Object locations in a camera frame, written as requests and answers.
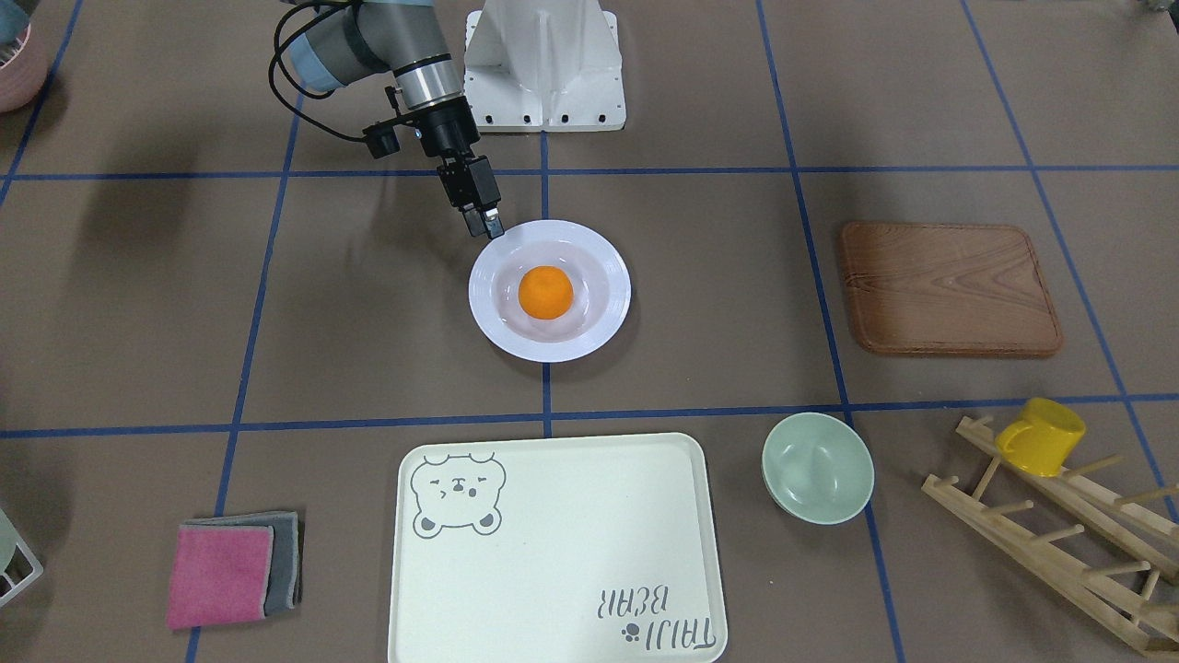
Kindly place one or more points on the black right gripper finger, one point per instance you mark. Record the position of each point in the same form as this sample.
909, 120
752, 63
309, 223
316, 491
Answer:
492, 223
475, 223

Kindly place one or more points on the brown wooden cutting board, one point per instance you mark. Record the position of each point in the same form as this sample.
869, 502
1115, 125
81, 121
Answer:
946, 289

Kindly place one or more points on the cream bear tray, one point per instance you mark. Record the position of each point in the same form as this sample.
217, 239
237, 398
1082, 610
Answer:
582, 549

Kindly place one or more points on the yellow mug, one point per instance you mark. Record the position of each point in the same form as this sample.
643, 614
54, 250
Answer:
1040, 439

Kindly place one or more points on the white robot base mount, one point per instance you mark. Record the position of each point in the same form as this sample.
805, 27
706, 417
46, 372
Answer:
544, 66

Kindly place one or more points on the orange fruit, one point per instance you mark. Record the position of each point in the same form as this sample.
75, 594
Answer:
545, 293

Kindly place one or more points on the pink folded cloth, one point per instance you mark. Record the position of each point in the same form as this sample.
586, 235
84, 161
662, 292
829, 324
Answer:
220, 575

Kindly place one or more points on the green bowl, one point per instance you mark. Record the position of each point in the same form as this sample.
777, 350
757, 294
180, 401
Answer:
817, 468

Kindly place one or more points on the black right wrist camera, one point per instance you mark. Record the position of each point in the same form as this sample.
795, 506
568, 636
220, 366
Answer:
382, 139

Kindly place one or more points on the white wire cup rack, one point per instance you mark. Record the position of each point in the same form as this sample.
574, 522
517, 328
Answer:
20, 567

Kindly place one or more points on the grey folded cloth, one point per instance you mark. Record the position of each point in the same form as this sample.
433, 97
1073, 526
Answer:
283, 577

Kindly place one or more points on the pink bowl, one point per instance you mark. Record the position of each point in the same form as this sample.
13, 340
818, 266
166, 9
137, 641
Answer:
25, 74

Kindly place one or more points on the white round plate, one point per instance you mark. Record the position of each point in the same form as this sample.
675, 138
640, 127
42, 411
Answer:
599, 276

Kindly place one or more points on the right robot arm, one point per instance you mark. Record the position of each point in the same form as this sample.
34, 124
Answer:
322, 46

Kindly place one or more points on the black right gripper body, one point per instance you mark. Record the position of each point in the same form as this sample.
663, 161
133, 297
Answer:
452, 130

